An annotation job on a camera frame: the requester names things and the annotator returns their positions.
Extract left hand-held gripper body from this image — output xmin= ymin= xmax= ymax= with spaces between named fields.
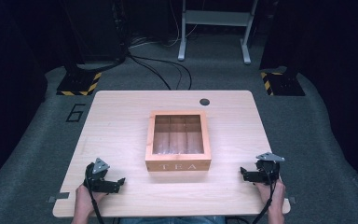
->
xmin=83 ymin=157 xmax=121 ymax=194

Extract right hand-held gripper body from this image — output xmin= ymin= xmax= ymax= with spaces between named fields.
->
xmin=253 ymin=151 xmax=286 ymax=186

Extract wooden tea box glass lid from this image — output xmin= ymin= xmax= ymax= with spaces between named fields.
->
xmin=145 ymin=110 xmax=213 ymax=173

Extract person's left hand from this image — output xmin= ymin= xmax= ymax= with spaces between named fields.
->
xmin=75 ymin=183 xmax=108 ymax=217

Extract person's right hand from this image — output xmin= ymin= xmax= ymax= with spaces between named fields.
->
xmin=254 ymin=177 xmax=287 ymax=213

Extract black stand base hazard tape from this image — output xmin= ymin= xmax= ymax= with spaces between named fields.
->
xmin=56 ymin=63 xmax=103 ymax=97
xmin=259 ymin=66 xmax=306 ymax=97

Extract left hand-held gripper black cable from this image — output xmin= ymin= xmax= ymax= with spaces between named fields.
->
xmin=85 ymin=174 xmax=105 ymax=224

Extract hand-held gripper black cable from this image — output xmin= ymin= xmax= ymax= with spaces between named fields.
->
xmin=251 ymin=167 xmax=278 ymax=224
xmin=85 ymin=174 xmax=105 ymax=224

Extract right hand-held gripper black cable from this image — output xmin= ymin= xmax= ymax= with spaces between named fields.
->
xmin=251 ymin=167 xmax=278 ymax=224

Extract black floor cables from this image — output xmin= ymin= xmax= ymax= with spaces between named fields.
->
xmin=125 ymin=50 xmax=194 ymax=91

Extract white metal stand frame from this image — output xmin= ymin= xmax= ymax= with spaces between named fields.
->
xmin=177 ymin=0 xmax=259 ymax=65

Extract white floor cables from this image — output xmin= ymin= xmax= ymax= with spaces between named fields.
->
xmin=130 ymin=0 xmax=200 ymax=49

